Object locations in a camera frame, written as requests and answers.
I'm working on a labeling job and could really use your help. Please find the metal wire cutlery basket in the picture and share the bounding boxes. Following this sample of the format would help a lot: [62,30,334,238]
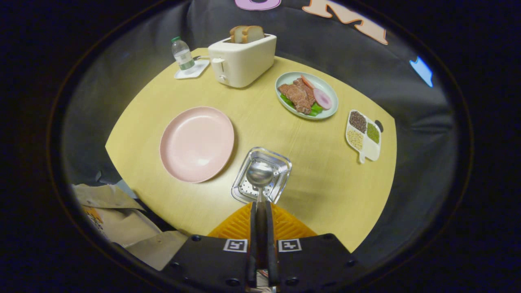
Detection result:
[231,147,293,205]

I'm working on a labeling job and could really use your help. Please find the brown paper bag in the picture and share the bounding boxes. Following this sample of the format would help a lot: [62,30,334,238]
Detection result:
[126,231,188,271]
[73,184,145,210]
[81,206,163,247]

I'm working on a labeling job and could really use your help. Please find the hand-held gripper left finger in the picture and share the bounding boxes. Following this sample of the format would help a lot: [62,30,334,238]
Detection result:
[161,201,258,293]

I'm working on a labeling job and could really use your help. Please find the green lettuce leaves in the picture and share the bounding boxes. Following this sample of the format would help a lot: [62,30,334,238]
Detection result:
[279,94,324,117]

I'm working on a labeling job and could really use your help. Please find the white toaster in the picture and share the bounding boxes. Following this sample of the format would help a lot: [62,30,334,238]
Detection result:
[208,33,277,88]

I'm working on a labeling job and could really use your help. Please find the brown steak slices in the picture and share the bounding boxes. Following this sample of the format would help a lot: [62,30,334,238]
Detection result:
[278,78,316,115]

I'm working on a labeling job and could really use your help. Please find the clear water bottle green cap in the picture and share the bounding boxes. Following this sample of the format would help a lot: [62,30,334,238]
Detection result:
[171,36,196,75]

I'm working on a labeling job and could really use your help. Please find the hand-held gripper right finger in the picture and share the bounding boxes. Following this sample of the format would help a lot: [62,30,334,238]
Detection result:
[267,202,355,293]

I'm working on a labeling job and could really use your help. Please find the pink ham slice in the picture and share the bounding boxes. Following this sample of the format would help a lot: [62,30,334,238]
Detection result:
[313,88,333,110]

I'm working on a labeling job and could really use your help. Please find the white square coaster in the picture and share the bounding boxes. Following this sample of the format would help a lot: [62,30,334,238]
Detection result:
[174,59,210,79]

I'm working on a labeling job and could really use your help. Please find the light green plate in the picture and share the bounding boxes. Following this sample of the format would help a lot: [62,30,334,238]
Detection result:
[275,72,339,120]

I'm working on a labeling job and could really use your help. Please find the wooden-handled metal spoon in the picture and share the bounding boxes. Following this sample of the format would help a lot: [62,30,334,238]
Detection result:
[246,161,274,212]

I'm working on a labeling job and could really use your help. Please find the pink plate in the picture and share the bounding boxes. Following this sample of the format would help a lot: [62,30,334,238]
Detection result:
[159,106,235,184]

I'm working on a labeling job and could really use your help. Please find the white divided seasoning tray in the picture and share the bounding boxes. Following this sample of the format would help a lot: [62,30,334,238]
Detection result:
[345,109,382,164]

